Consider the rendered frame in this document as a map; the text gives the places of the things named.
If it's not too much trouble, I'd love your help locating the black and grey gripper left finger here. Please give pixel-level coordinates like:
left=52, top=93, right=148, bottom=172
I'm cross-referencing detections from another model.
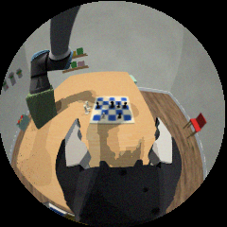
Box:
left=55, top=118, right=91, bottom=201

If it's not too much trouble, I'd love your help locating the blue and cream chessboard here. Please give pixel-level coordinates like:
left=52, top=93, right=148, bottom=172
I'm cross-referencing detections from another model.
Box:
left=90, top=96, right=134, bottom=124

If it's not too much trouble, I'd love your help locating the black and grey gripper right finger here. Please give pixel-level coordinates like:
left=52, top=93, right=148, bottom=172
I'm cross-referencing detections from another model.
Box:
left=148, top=117, right=182, bottom=197

